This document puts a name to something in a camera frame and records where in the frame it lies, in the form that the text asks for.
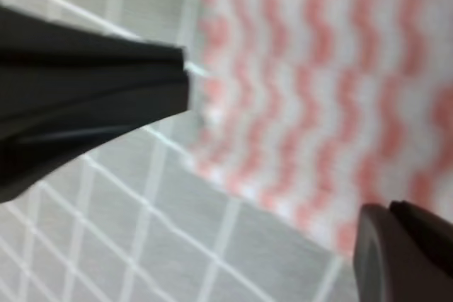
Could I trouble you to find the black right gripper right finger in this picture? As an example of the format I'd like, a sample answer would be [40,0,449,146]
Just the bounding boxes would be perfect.
[388,201,452,301]

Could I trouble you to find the pink white wavy towel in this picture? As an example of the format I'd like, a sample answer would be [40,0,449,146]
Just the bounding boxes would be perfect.
[188,0,452,255]

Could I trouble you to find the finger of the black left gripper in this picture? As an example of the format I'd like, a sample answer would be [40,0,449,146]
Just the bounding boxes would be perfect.
[1,6,186,82]
[1,72,189,203]

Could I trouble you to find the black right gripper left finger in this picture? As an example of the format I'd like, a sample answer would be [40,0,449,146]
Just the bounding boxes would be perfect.
[353,204,406,301]

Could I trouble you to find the grey checked tablecloth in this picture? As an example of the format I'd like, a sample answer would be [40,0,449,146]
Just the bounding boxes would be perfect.
[1,0,357,301]

